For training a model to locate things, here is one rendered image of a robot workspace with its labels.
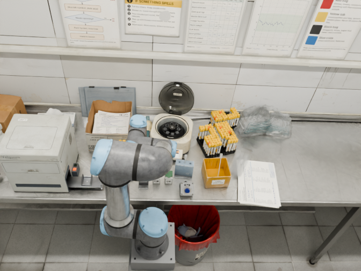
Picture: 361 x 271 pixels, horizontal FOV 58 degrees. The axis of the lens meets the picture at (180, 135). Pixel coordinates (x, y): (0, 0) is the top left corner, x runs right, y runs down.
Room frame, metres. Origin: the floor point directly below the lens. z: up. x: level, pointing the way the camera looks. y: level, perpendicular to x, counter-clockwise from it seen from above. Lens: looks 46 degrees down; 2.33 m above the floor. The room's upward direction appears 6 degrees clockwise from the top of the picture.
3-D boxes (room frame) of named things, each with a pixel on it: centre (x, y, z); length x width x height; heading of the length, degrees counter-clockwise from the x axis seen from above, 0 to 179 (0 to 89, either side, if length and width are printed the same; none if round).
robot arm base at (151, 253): (0.66, 0.08, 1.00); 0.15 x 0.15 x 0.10
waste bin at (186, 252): (1.12, -0.14, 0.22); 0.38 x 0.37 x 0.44; 96
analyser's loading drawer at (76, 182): (0.98, 0.48, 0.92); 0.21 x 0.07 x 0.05; 96
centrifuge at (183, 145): (1.35, 0.05, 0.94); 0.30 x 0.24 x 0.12; 177
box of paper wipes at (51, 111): (1.39, 0.77, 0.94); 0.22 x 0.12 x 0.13; 100
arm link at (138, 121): (1.04, 0.19, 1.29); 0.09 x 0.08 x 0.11; 179
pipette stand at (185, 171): (1.13, -0.04, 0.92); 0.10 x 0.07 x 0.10; 88
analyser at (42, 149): (1.05, 0.68, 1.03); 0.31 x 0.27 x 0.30; 96
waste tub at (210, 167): (1.12, -0.21, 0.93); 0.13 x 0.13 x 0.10; 11
